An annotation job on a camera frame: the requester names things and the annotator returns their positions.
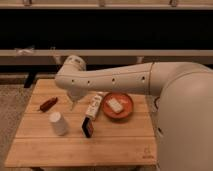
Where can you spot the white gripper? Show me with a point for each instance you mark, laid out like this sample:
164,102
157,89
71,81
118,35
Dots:
75,95

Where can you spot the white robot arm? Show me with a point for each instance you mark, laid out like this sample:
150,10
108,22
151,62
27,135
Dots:
185,111

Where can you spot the white rectangular box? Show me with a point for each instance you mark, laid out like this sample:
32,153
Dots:
94,106

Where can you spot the wooden table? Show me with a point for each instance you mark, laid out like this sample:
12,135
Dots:
131,142

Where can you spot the white block on plate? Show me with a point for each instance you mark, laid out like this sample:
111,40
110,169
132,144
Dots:
114,104

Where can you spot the orange plate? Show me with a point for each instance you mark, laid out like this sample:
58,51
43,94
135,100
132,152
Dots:
124,99

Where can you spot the long wooden bench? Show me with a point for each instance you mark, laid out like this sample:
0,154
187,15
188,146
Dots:
102,57

